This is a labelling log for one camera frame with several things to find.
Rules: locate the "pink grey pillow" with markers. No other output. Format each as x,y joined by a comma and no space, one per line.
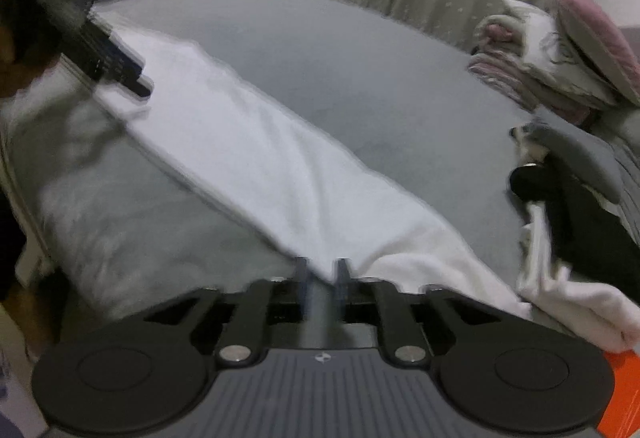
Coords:
595,33

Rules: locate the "folded pink white quilt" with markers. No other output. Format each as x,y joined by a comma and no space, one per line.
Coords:
525,53

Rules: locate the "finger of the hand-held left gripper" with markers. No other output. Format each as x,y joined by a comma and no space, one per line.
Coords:
112,60

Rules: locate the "grey bed blanket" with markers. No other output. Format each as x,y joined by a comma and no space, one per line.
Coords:
350,68

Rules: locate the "white folded garment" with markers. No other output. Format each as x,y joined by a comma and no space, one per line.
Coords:
575,303

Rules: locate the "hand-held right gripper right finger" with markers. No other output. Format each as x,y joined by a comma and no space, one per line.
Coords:
342,283

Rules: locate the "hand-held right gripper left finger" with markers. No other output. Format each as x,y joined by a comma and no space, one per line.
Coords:
301,283

